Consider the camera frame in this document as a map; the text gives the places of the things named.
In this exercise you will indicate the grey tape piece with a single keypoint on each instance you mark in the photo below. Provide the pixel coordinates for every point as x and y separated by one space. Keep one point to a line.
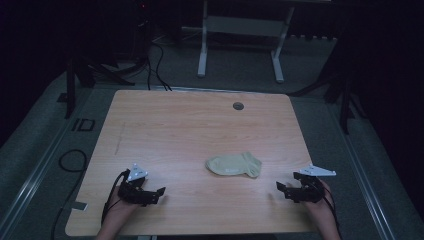
80 205

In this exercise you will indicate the white metal desk frame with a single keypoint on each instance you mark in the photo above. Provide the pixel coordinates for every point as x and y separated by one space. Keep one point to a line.
245 26

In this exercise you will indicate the metal floor rail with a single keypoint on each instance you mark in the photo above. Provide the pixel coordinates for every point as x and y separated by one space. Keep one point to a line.
40 170
363 173

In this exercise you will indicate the beige ankle sock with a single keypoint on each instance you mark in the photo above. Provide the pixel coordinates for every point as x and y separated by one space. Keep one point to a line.
254 173
230 165

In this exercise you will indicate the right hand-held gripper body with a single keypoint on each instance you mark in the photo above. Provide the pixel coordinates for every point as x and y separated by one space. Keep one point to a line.
310 190

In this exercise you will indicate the person's right hand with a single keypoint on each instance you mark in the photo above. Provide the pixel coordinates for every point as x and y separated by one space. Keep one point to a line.
316 210

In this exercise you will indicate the person's left hand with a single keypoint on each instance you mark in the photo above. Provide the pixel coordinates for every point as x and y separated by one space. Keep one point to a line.
118 208

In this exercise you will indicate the black metal stand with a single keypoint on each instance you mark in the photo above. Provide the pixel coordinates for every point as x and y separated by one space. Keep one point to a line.
70 86
345 96

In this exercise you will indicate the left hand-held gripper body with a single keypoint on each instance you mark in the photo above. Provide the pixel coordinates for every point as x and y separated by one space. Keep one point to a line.
135 186

